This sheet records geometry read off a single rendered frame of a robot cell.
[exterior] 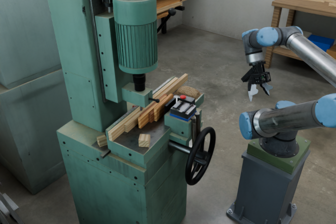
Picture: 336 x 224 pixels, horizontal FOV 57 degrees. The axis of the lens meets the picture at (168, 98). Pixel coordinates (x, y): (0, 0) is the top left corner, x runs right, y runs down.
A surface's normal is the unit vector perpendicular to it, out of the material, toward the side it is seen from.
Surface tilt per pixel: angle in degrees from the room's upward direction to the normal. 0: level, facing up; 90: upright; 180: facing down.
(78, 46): 90
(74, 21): 90
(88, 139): 0
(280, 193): 90
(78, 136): 0
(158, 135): 0
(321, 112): 84
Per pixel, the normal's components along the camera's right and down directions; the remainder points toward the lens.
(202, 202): 0.00, -0.84
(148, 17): 0.64, 0.41
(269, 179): -0.64, 0.41
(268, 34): 0.15, 0.04
